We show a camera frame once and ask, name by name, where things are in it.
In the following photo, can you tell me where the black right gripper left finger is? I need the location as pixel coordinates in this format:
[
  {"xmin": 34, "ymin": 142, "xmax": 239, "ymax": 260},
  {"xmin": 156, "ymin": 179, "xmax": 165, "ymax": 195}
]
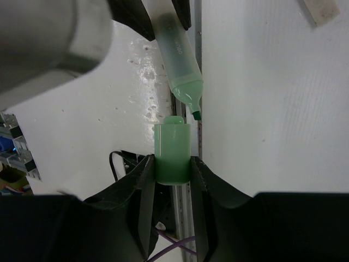
[{"xmin": 1, "ymin": 155, "xmax": 155, "ymax": 261}]

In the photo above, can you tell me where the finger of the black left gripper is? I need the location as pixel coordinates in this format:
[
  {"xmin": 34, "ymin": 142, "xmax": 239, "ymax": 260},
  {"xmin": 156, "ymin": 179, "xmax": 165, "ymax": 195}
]
[
  {"xmin": 107, "ymin": 0, "xmax": 155, "ymax": 41},
  {"xmin": 171, "ymin": 0, "xmax": 191, "ymax": 31}
]

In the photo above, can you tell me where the green highlighter cap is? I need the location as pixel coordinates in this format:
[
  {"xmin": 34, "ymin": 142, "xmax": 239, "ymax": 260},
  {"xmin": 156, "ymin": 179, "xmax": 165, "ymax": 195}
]
[{"xmin": 154, "ymin": 116, "xmax": 191, "ymax": 186}]

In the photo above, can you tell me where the beige eraser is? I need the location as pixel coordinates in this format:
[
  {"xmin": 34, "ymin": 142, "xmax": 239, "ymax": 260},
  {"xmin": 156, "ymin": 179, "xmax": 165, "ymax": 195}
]
[{"xmin": 303, "ymin": 0, "xmax": 340, "ymax": 26}]

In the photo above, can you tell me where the green highlighter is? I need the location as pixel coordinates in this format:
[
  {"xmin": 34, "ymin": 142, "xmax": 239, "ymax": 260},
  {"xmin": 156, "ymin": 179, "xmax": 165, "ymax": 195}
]
[{"xmin": 153, "ymin": 13, "xmax": 203, "ymax": 121}]

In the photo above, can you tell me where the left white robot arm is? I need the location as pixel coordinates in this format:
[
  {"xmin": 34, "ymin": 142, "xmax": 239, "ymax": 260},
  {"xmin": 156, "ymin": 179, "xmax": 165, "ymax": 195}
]
[{"xmin": 1, "ymin": 1, "xmax": 155, "ymax": 108}]

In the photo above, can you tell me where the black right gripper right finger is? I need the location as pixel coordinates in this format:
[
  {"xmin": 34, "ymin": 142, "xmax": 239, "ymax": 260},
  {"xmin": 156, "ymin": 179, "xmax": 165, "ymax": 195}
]
[{"xmin": 190, "ymin": 157, "xmax": 348, "ymax": 261}]

